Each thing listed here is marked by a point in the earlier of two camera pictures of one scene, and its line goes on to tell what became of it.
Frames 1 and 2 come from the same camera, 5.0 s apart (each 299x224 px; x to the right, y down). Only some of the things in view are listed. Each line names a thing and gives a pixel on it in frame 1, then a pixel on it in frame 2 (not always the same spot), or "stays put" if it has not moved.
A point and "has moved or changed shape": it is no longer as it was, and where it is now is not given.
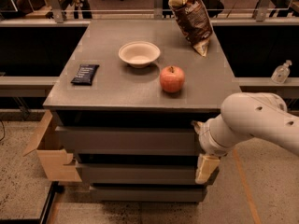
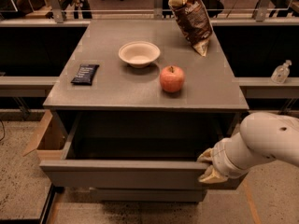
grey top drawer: [119, 140] has moved or changed shape
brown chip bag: [191, 16] stays put
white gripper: [206, 139] → [220, 160]
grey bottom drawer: [180, 194] stays put
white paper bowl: [139, 54] stays put
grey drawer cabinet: [127, 105] stays put
